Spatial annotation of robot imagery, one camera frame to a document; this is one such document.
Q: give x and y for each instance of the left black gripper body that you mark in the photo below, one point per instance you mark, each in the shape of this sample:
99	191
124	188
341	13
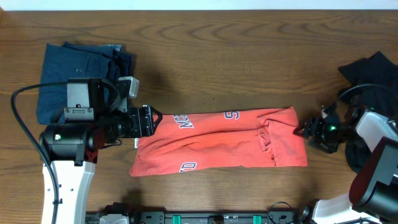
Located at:
146	121

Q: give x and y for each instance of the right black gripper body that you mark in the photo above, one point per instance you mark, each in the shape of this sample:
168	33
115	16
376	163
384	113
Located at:
311	130

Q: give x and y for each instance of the red t-shirt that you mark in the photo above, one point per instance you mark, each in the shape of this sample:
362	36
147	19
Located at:
251	138

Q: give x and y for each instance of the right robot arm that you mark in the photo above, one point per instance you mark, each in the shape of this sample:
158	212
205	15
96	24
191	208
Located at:
372	197

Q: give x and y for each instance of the black garment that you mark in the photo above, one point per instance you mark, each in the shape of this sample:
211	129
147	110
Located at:
377	69

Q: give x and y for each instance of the folded navy blue pants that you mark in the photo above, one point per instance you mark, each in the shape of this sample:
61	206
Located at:
67	61

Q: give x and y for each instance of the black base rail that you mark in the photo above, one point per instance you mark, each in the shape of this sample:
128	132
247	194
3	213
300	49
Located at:
280	212

